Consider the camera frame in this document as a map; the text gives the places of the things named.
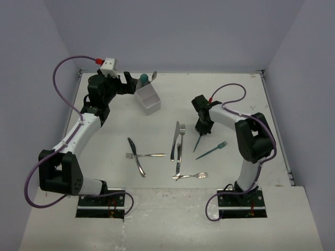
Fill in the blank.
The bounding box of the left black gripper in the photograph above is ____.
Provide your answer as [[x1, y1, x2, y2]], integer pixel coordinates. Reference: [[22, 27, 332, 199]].
[[103, 71, 137, 104]]

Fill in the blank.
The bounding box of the teal plastic spoon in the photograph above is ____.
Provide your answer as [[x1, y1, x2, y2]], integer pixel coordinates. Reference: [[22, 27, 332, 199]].
[[139, 74, 149, 87]]

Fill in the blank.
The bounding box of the teal plastic knife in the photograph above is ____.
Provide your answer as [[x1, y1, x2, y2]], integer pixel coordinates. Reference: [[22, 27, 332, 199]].
[[193, 135, 202, 152]]

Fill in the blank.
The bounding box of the round metal ladle spoon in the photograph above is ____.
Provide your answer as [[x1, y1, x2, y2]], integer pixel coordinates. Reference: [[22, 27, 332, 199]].
[[151, 71, 157, 82]]

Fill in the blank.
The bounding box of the teal plastic fork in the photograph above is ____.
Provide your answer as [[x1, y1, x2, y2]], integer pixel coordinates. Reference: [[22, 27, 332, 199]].
[[196, 141, 227, 159]]

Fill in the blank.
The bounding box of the crossing metal knife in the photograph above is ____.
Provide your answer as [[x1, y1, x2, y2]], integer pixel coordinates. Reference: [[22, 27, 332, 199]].
[[176, 143, 182, 177]]

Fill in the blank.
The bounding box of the metal fork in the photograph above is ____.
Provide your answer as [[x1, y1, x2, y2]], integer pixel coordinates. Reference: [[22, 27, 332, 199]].
[[172, 173, 208, 180], [125, 153, 166, 159], [180, 124, 185, 164]]

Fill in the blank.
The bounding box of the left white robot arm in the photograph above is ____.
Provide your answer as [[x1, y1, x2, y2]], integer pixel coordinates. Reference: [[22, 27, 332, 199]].
[[39, 72, 137, 206]]

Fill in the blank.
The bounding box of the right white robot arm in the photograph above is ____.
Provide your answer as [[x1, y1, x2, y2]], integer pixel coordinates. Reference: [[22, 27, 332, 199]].
[[192, 95, 276, 206]]

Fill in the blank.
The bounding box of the upright metal fork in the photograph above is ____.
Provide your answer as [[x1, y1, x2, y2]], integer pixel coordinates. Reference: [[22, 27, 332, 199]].
[[180, 124, 185, 164]]

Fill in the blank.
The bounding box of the white three-compartment container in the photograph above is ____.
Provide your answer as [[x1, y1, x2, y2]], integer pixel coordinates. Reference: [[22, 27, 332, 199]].
[[134, 84, 161, 116]]

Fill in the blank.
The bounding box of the long upright metal knife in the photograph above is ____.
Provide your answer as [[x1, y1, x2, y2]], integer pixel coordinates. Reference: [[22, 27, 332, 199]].
[[170, 121, 180, 162]]

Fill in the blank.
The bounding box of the left metal knife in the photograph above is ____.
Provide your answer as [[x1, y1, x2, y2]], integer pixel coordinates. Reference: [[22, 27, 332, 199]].
[[127, 138, 146, 178]]

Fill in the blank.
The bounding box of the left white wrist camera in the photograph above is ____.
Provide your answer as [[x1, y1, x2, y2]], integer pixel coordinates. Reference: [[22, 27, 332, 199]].
[[99, 58, 118, 78]]

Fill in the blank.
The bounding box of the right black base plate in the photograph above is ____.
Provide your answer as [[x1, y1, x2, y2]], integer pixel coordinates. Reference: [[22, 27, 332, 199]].
[[217, 189, 267, 219]]

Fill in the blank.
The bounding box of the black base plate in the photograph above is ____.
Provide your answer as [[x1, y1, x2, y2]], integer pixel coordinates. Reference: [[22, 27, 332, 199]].
[[217, 189, 267, 219], [75, 188, 126, 219]]

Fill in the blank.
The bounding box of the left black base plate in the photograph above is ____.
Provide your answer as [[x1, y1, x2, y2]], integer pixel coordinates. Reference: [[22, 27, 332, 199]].
[[75, 188, 126, 219]]

